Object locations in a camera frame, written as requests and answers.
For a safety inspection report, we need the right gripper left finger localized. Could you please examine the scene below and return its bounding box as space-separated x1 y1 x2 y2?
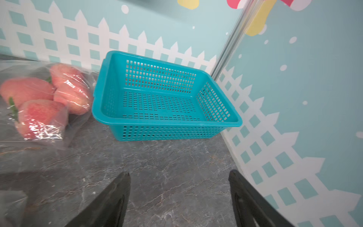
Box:
66 172 131 227

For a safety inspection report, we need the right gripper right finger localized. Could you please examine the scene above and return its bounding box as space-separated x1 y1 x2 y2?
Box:
228 170 292 227

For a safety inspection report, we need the clear blue zip-top bag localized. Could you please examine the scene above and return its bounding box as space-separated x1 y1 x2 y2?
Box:
1 60 96 149

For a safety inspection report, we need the large pink peach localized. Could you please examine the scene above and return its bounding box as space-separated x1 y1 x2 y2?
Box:
1 77 56 107

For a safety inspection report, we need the green zipper bag with coasters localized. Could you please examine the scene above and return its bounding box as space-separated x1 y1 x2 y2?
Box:
1 190 28 227

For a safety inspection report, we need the teal plastic basket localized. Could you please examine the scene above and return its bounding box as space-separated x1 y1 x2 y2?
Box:
92 51 243 141

